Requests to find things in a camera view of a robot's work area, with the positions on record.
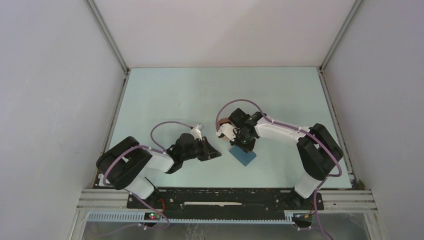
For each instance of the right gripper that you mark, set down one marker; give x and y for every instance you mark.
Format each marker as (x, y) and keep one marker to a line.
(246, 148)

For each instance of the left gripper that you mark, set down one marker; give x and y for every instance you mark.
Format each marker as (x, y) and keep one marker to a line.
(208, 152)

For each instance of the blue card holder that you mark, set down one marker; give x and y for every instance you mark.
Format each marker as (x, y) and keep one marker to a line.
(243, 157)

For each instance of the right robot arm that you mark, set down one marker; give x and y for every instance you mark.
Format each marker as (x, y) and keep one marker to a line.
(319, 153)

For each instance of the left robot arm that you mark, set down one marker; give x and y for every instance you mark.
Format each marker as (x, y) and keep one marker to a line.
(122, 165)

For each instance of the pink oval tray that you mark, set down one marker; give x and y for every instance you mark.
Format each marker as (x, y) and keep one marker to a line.
(222, 121)

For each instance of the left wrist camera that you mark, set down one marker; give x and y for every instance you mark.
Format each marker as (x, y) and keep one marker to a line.
(196, 131)

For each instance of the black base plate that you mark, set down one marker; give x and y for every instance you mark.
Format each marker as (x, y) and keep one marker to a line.
(232, 204)

